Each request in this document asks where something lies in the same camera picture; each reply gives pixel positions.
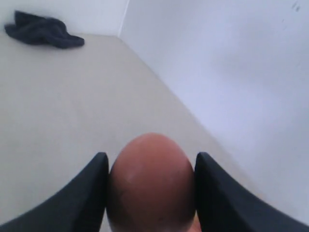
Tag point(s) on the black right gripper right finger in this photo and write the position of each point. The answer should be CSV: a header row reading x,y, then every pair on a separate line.
x,y
224,205

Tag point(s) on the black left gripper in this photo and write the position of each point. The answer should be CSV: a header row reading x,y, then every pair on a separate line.
x,y
38,30

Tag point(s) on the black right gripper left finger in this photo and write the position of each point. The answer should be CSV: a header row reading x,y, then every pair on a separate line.
x,y
78,207

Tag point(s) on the brown egg large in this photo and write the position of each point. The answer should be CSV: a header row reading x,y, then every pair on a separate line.
x,y
151,187

